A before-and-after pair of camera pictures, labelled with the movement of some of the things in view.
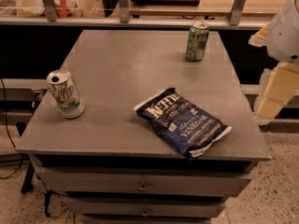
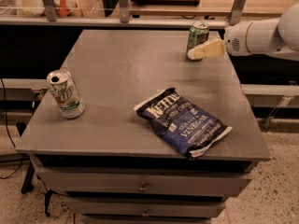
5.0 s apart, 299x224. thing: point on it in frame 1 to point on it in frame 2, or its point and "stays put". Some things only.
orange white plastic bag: (29, 3) stays put
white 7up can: (66, 97) stays put
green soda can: (196, 41) stays put
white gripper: (285, 36) to (234, 41)
